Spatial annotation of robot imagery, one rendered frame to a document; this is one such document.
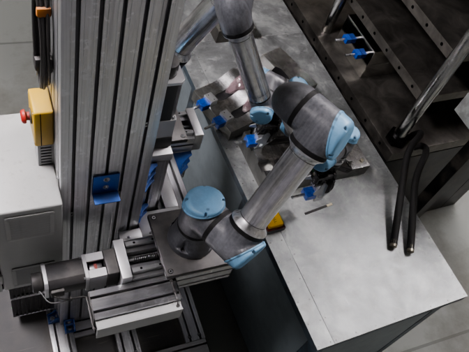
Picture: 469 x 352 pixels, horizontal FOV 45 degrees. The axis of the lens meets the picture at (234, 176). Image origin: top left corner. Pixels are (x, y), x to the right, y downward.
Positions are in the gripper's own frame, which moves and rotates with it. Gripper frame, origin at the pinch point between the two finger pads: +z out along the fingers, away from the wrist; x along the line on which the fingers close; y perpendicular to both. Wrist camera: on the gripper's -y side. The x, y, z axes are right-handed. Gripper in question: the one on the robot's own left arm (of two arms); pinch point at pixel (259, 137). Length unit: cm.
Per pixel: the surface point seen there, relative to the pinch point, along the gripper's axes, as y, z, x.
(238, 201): -0.3, 31.0, 13.0
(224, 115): 5.9, 9.1, -16.8
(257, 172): 1.1, 8.6, 10.7
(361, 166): -43.5, -0.8, 18.3
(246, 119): -4.4, 10.0, -14.7
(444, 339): -115, 66, 94
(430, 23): -73, -42, -24
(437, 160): -111, 14, 14
